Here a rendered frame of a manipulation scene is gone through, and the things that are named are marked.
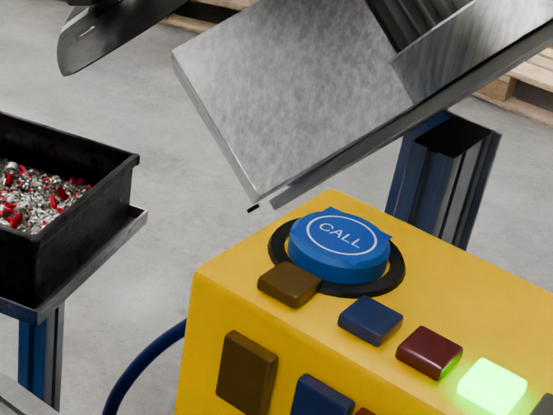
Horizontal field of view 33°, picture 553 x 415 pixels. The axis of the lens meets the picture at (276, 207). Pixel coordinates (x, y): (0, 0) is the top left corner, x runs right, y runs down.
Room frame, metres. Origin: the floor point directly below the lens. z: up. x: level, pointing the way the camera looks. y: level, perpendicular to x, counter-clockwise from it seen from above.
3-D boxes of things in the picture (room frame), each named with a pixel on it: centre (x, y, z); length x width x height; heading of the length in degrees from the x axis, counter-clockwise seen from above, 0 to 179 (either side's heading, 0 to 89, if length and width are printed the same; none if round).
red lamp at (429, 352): (0.26, -0.06, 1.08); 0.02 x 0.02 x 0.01; 59
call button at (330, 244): (0.31, -0.03, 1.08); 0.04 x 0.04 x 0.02
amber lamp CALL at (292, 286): (0.28, -0.01, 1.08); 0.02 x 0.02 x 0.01; 59
